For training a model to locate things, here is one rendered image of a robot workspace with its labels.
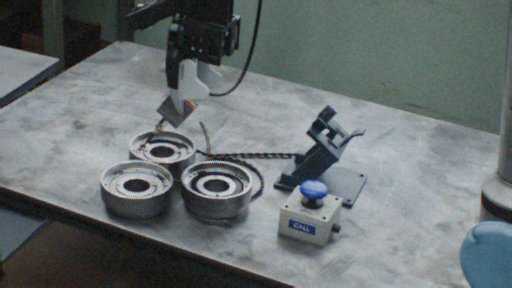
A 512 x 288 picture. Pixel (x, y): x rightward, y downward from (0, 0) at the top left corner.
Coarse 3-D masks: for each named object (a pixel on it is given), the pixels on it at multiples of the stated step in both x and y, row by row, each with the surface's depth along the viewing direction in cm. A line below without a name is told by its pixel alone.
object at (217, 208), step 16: (192, 176) 120; (208, 176) 121; (240, 176) 121; (192, 192) 114; (208, 192) 117; (224, 192) 117; (192, 208) 117; (208, 208) 114; (224, 208) 115; (240, 208) 116
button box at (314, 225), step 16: (288, 208) 112; (304, 208) 112; (320, 208) 113; (336, 208) 113; (288, 224) 113; (304, 224) 111; (320, 224) 110; (336, 224) 114; (304, 240) 113; (320, 240) 112
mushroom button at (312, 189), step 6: (312, 180) 113; (300, 186) 113; (306, 186) 112; (312, 186) 112; (318, 186) 112; (324, 186) 112; (300, 192) 112; (306, 192) 111; (312, 192) 111; (318, 192) 111; (324, 192) 111; (312, 198) 111; (318, 198) 111
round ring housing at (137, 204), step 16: (112, 176) 118; (128, 176) 119; (144, 176) 119; (160, 176) 120; (112, 192) 113; (128, 192) 115; (144, 192) 115; (160, 192) 114; (112, 208) 114; (128, 208) 113; (144, 208) 113; (160, 208) 115
